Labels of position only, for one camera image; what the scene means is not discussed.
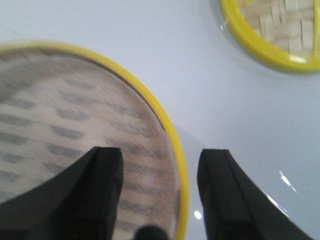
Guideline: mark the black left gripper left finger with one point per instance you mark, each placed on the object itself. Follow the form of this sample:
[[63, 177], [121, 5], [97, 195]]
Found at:
[[80, 203]]

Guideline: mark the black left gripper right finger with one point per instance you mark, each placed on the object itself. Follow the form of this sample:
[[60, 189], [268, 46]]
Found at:
[[234, 208]]

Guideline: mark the bamboo steamer basket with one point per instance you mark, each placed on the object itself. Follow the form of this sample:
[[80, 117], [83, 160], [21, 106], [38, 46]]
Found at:
[[160, 112]]

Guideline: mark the woven bamboo steamer lid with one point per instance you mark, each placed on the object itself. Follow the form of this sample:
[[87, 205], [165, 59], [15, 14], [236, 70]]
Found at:
[[283, 34]]

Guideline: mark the white liner in left basket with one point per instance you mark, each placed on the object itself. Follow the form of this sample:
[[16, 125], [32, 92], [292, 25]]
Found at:
[[62, 112]]

